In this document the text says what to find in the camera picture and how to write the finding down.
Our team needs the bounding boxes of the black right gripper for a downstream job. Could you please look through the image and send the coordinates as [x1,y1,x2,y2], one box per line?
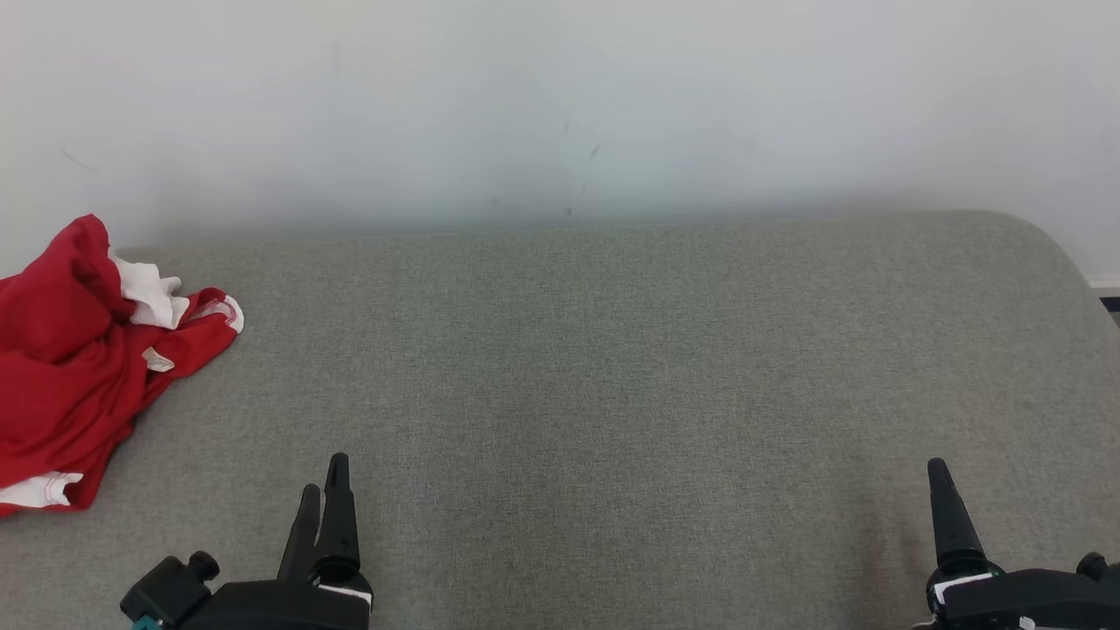
[914,458,1120,630]

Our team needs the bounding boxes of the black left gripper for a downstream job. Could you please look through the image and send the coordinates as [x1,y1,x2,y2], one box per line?
[120,453,375,630]

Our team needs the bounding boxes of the grey fabric sofa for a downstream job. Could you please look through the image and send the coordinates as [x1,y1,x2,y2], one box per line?
[0,210,1120,630]

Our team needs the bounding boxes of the red shorts with white stripe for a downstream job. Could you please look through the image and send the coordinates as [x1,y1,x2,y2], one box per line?
[0,289,245,518]

